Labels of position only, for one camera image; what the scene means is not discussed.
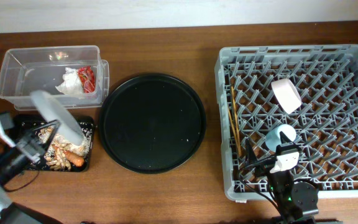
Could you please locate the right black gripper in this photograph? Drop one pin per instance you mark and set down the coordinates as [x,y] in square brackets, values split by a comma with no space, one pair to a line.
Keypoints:
[263,166]

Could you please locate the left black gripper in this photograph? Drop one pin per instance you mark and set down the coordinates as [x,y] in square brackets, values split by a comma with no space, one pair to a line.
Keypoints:
[37,150]

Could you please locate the light blue cup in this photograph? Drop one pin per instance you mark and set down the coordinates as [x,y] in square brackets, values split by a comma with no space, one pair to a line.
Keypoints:
[272,139]

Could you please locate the grey plate with food scraps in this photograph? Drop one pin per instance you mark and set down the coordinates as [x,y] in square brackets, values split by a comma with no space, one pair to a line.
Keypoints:
[51,110]

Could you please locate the white napkin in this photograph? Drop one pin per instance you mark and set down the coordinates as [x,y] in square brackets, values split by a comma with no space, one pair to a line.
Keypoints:
[71,84]

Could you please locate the carrot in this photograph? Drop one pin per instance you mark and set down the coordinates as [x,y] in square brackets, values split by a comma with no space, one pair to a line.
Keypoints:
[74,158]

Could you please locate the wooden chopstick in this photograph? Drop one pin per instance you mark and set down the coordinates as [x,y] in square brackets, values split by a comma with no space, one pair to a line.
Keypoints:
[236,126]
[233,130]

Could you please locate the pink bowl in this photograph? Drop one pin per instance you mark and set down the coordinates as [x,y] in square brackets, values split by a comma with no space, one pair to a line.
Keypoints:
[286,95]

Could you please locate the red snack wrapper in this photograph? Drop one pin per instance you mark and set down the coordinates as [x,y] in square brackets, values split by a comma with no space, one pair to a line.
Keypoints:
[87,79]

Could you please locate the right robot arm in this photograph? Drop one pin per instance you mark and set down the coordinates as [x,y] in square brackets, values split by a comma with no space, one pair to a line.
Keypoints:
[294,199]

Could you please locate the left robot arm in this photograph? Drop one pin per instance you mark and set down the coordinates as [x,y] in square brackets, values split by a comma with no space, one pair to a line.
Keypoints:
[11,212]

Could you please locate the grey dishwasher rack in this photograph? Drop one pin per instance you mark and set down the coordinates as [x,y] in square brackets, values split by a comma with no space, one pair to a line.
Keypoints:
[326,123]

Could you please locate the pile of food scraps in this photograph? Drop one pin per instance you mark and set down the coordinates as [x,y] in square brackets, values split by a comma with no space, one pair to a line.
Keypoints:
[64,156]

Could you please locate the black rectangular tray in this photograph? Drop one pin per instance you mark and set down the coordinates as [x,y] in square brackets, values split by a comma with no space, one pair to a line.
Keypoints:
[25,122]

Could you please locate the clear plastic bin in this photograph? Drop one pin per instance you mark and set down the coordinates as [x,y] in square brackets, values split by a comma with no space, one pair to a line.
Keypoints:
[26,70]

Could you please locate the round black tray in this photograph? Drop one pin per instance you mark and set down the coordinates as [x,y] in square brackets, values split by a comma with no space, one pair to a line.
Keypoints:
[152,123]

